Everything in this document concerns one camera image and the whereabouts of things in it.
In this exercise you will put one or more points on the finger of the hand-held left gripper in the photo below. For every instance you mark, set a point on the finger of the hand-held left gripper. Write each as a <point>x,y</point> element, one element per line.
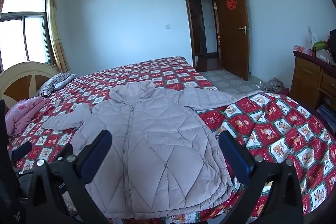
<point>64,153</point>
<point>22,151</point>

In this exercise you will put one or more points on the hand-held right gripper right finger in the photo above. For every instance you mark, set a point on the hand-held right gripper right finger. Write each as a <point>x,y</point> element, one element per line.
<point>235,155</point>

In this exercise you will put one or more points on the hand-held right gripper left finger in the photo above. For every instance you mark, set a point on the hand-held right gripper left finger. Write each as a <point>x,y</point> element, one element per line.
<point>98,150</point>

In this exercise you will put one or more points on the pale pink quilted puffer jacket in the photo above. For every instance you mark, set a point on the pale pink quilted puffer jacket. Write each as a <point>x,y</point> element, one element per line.
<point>157,134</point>

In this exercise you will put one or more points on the red checked printed bedsheet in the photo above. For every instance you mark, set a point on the red checked printed bedsheet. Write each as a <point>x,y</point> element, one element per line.
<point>275,129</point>

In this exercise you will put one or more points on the cream and wood headboard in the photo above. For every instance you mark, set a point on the cream and wood headboard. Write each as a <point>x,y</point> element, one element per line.
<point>15,82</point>

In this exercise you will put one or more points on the striped grey pillow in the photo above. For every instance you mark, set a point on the striped grey pillow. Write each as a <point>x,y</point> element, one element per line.
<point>52,83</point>

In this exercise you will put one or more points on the dark crumpled cloth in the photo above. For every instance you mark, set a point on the dark crumpled cloth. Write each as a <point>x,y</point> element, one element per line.
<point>273,85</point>

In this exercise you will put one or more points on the wooden dresser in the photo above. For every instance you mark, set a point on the wooden dresser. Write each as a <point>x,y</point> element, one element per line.
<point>304,77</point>

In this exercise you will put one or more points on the brown wooden door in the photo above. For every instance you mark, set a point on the brown wooden door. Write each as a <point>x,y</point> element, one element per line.
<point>233,43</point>

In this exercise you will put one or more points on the sliding glass window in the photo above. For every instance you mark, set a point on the sliding glass window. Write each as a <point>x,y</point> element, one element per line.
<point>15,37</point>

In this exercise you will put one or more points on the yellow patterned curtain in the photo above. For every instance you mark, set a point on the yellow patterned curtain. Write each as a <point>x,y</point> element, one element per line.
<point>56,37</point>

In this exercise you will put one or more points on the pink printed box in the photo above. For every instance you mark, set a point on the pink printed box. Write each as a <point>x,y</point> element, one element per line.
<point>302,50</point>

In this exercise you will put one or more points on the green soft object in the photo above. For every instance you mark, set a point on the green soft object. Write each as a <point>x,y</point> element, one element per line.
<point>319,46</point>

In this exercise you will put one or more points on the white upright card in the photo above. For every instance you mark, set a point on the white upright card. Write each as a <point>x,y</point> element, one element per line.
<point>312,35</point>

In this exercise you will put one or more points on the black screen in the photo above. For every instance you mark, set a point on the black screen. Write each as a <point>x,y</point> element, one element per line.
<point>333,48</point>

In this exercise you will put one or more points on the red paper door decoration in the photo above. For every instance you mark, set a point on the red paper door decoration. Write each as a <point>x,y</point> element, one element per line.
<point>231,2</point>

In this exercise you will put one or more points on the brown wooden door frame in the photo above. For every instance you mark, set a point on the brown wooden door frame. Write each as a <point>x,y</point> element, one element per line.
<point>187,29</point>

